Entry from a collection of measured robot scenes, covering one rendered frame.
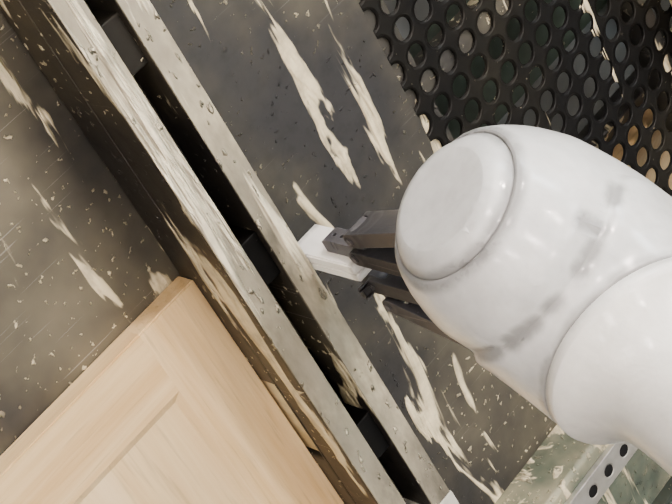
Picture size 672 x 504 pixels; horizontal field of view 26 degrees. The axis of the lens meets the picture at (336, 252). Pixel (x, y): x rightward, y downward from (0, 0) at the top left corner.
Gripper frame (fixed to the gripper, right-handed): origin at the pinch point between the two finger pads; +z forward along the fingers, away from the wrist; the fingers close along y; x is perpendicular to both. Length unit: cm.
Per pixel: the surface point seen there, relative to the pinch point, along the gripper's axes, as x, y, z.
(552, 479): -9.6, -38.0, 5.0
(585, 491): -10.8, -40.2, 3.0
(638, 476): -17.3, -45.7, 3.6
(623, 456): -16.3, -41.5, 3.0
